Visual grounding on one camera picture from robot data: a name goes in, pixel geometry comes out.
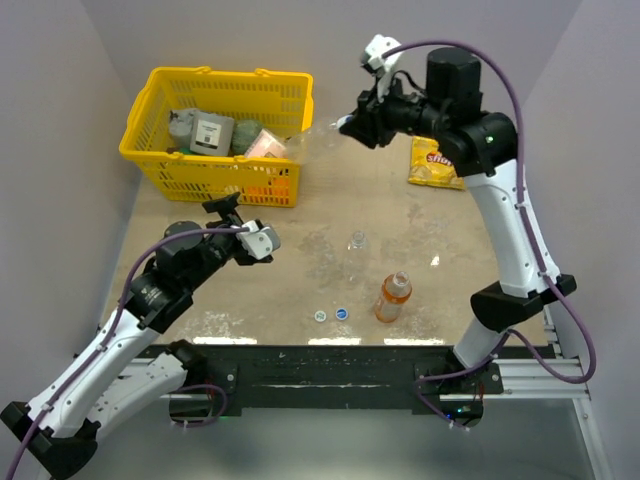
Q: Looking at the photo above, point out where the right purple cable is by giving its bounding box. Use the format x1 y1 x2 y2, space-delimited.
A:
382 39 597 385

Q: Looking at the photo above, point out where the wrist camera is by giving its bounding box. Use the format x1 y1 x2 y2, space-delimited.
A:
236 220 281 260
360 34 401 102

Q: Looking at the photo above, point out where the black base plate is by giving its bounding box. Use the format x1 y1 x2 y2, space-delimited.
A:
135 341 504 422

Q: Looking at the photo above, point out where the orange drink bottle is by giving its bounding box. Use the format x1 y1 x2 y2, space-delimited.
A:
374 271 412 323

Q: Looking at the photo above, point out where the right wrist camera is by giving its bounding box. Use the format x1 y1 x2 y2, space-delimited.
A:
360 34 401 102

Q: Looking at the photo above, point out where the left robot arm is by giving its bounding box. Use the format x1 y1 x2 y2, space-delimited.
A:
1 194 281 479

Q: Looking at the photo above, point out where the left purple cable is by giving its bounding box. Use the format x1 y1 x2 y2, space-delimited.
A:
0 225 256 480

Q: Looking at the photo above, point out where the grey pouch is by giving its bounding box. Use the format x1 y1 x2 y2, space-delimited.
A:
168 108 199 148

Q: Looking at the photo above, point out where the blue Pocari Sweat cap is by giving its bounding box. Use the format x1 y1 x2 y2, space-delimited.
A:
336 114 352 129

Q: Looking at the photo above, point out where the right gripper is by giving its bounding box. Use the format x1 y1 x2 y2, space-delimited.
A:
342 71 450 148

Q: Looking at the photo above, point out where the green scrub sponge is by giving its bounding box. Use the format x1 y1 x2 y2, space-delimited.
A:
231 119 263 155

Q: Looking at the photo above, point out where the purple cable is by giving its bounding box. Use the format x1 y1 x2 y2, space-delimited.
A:
0 225 256 480
382 39 597 385

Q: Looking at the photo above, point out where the yellow chips bag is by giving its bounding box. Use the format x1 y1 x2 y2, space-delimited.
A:
408 137 465 191

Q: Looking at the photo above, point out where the grey box with label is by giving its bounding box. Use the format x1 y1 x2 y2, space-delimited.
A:
190 111 235 157

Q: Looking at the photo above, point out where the green white bottle cap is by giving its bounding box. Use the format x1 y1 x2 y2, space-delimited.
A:
314 310 327 323

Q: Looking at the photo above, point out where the pink packet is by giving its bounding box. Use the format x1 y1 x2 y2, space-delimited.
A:
244 129 288 158

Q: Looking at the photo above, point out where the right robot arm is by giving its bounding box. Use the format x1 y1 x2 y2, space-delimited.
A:
339 37 576 393

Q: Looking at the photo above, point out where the clear bottle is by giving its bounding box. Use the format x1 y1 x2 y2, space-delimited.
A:
285 119 342 165
316 230 371 289

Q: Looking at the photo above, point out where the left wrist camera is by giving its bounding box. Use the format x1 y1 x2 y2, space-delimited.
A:
236 220 281 260

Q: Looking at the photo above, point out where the yellow plastic basket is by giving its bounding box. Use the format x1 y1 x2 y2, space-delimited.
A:
119 66 314 208

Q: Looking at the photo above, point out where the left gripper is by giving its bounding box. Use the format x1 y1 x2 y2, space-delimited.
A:
185 192 250 291

